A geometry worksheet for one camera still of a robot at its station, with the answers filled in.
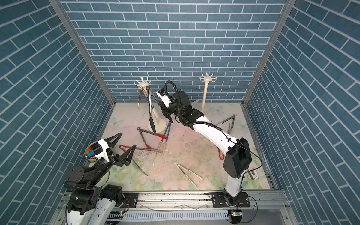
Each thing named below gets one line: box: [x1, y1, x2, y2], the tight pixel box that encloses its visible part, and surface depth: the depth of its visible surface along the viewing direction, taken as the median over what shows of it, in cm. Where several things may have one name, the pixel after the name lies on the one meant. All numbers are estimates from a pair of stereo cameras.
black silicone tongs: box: [145, 85, 162, 134], surface depth 74 cm
